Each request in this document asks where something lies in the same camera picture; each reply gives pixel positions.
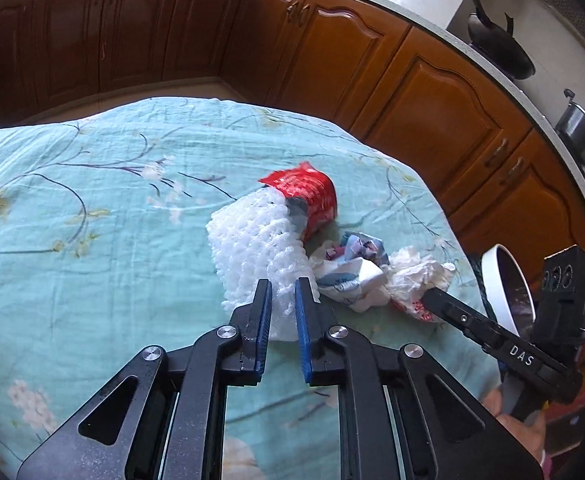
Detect person's right hand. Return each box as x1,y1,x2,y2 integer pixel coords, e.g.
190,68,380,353
482,389,546,463

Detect light green floral tablecloth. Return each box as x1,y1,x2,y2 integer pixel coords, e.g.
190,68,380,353
0,98,482,479

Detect blue white wrapper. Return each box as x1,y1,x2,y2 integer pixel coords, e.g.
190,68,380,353
309,232,390,313

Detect black stock pot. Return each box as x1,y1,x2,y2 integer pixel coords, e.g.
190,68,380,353
555,88,585,171

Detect white foam fruit net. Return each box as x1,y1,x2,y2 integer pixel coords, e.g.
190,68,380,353
207,186,319,342

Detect black wok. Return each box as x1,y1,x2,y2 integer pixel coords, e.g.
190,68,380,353
467,0,536,80

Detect white plastic bag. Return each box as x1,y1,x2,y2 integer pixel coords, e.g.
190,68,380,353
382,246,456,323

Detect red snack wrapper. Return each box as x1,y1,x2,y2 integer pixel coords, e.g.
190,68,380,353
259,162,338,242

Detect brown lower kitchen cabinets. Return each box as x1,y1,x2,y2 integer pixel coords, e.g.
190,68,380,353
0,0,585,278

